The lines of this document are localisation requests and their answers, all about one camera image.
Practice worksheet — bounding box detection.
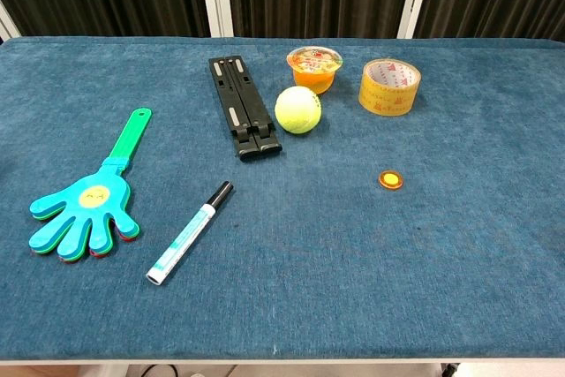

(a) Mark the yellow packing tape roll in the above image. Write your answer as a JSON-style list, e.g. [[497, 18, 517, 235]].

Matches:
[[358, 57, 422, 117]]

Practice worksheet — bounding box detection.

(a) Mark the teal white marker pen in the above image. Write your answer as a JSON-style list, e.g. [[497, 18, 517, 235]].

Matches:
[[146, 180, 235, 286]]

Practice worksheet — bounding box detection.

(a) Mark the orange jelly cup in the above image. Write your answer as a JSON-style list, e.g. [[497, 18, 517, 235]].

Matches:
[[286, 46, 344, 95]]

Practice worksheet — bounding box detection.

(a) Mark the black folding laptop stand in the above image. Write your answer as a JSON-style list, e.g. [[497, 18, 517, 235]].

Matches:
[[208, 54, 283, 162]]

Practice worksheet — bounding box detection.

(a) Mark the small orange round disc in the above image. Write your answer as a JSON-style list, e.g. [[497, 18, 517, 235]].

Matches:
[[377, 169, 405, 191]]

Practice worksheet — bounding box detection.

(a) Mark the blue green hand clapper toy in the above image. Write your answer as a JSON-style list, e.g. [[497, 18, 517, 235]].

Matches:
[[28, 107, 154, 263]]

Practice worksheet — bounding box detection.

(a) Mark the black cable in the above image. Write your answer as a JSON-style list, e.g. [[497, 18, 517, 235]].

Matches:
[[139, 364, 183, 377]]

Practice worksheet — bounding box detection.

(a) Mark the yellow tennis ball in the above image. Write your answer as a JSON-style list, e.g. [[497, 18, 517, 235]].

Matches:
[[274, 86, 323, 134]]

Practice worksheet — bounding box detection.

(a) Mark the blue table cloth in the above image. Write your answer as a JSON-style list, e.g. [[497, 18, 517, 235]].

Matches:
[[0, 36, 565, 360]]

